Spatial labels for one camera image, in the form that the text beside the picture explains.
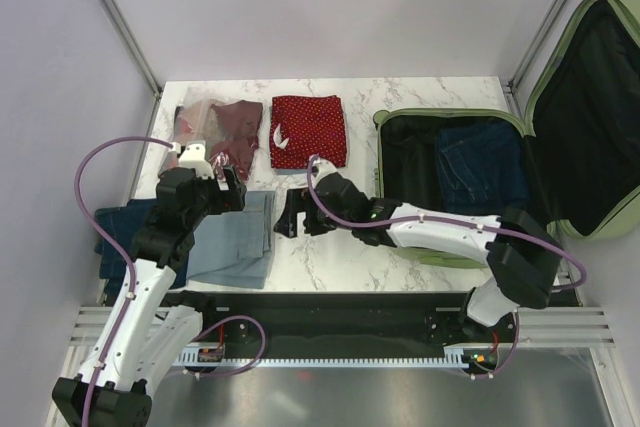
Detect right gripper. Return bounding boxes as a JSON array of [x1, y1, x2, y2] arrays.
[[274, 187, 354, 238]]

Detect light blue jeans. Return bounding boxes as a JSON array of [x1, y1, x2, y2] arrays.
[[186, 191, 275, 289]]

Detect red polka dot garment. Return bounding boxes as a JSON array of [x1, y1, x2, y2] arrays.
[[269, 95, 348, 170]]

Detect dark blue jeans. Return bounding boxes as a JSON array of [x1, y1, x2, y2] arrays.
[[435, 121, 530, 215], [94, 199, 181, 297]]

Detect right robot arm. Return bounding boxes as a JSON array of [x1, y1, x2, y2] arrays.
[[274, 172, 560, 341]]

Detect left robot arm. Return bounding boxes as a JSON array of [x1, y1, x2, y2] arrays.
[[52, 167, 246, 426]]

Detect clear bag with maroon clothes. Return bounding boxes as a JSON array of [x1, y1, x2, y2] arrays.
[[171, 87, 263, 182]]

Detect green open suitcase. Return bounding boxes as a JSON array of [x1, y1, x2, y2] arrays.
[[373, 0, 639, 239]]

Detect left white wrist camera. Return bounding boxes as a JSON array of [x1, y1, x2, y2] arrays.
[[170, 140, 215, 180]]

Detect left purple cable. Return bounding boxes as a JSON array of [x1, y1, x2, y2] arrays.
[[73, 135, 184, 421]]

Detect purple cable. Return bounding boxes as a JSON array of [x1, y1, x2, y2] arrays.
[[73, 135, 184, 421], [305, 153, 588, 382]]

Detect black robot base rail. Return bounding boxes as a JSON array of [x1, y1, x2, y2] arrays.
[[198, 292, 515, 363]]

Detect right aluminium frame post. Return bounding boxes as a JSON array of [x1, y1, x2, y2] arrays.
[[501, 0, 569, 95]]

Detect aluminium frame post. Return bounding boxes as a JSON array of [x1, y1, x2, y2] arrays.
[[68, 0, 164, 97], [501, 0, 569, 95]]

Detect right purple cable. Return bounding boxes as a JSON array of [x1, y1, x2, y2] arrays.
[[305, 153, 588, 382]]

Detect left aluminium frame post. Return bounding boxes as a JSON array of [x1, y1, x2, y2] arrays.
[[68, 0, 164, 97]]

